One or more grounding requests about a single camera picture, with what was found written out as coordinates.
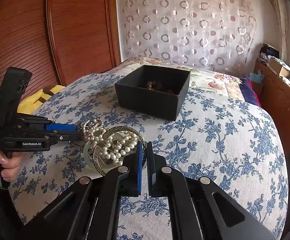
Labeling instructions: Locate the white pearl necklace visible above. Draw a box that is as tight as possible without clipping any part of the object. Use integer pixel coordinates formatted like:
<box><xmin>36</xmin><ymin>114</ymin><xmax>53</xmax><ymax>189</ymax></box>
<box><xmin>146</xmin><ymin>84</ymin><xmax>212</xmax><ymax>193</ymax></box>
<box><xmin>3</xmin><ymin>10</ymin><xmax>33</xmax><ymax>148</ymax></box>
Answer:
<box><xmin>80</xmin><ymin>117</ymin><xmax>139</xmax><ymax>166</ymax></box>

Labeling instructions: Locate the black square jewelry box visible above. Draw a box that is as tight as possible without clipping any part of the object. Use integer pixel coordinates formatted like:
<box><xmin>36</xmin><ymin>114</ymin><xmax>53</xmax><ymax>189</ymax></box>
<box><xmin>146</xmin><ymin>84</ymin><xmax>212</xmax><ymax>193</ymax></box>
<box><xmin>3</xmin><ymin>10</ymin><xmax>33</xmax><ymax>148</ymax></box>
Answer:
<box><xmin>115</xmin><ymin>65</ymin><xmax>191</xmax><ymax>121</ymax></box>

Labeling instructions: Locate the dark brown bead bracelet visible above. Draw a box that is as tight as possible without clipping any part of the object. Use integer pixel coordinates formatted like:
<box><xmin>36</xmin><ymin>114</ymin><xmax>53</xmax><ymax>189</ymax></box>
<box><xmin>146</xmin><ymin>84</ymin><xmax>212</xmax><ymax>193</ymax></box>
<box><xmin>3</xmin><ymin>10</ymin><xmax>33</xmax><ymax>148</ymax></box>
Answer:
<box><xmin>144</xmin><ymin>79</ymin><xmax>174</xmax><ymax>95</ymax></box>

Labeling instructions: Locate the pale green jade bangle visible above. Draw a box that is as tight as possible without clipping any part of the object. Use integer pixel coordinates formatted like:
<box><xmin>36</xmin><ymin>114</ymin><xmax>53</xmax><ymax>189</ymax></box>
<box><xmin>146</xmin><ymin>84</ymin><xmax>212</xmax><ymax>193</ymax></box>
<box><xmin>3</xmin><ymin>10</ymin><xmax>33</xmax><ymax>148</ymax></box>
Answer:
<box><xmin>83</xmin><ymin>141</ymin><xmax>116</xmax><ymax>176</ymax></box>

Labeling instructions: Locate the person's left hand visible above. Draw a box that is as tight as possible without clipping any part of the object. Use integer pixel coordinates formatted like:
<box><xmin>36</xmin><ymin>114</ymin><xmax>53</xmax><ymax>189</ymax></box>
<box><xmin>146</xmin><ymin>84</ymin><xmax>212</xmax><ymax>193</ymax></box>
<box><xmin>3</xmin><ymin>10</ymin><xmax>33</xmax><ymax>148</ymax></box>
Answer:
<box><xmin>0</xmin><ymin>151</ymin><xmax>24</xmax><ymax>182</ymax></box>

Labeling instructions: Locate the yellow black cloth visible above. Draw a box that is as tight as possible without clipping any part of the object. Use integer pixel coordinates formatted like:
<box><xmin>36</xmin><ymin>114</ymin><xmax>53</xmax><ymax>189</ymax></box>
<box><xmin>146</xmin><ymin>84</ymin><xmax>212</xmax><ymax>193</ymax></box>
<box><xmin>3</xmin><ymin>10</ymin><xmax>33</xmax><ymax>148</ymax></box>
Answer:
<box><xmin>17</xmin><ymin>85</ymin><xmax>65</xmax><ymax>114</ymax></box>

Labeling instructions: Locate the blue floral bed cover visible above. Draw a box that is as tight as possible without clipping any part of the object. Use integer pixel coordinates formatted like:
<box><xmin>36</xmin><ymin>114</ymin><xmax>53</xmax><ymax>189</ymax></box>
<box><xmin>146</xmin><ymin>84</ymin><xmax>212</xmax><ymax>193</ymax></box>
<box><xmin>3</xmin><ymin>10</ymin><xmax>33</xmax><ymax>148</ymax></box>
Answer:
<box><xmin>9</xmin><ymin>74</ymin><xmax>288</xmax><ymax>239</ymax></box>

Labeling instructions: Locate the brown louvered wooden wardrobe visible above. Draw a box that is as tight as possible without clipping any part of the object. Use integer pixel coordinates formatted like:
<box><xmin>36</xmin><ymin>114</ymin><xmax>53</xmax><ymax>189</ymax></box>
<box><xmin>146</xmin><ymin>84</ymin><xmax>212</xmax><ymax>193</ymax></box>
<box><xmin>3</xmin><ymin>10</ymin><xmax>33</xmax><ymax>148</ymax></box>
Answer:
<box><xmin>0</xmin><ymin>0</ymin><xmax>122</xmax><ymax>94</ymax></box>

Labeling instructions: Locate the navy red blanket edge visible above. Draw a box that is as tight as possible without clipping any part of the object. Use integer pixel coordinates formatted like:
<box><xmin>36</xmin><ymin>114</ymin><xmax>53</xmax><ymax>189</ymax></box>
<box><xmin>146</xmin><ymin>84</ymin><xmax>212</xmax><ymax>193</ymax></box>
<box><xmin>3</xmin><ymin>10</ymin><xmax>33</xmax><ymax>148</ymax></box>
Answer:
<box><xmin>239</xmin><ymin>77</ymin><xmax>261</xmax><ymax>107</ymax></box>

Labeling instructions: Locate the blue plastic bag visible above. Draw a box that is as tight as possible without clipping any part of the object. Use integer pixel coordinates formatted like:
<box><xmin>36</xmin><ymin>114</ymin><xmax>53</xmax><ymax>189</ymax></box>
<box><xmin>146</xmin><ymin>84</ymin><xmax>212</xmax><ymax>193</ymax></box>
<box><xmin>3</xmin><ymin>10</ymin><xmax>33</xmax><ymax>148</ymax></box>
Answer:
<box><xmin>248</xmin><ymin>71</ymin><xmax>264</xmax><ymax>83</ymax></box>

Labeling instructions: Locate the wooden side cabinet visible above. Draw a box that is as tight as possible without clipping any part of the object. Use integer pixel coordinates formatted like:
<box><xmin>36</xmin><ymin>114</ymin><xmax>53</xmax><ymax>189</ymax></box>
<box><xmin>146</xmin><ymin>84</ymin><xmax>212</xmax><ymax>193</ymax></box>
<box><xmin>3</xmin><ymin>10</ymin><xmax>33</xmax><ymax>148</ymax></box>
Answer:
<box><xmin>254</xmin><ymin>61</ymin><xmax>290</xmax><ymax>156</ymax></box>

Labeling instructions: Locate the pink circle sheer curtain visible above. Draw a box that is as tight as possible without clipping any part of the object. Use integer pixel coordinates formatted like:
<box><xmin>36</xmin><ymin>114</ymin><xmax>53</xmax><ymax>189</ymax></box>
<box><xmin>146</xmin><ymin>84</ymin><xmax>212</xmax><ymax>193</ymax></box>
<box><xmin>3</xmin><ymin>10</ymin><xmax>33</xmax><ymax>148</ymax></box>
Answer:
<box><xmin>117</xmin><ymin>0</ymin><xmax>256</xmax><ymax>75</ymax></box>

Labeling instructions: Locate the cardboard box on cabinet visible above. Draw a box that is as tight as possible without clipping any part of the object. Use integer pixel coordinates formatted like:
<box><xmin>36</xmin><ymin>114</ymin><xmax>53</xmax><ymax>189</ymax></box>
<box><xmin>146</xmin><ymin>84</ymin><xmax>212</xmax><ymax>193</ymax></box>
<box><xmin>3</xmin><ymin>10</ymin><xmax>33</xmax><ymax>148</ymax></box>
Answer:
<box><xmin>269</xmin><ymin>58</ymin><xmax>290</xmax><ymax>79</ymax></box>

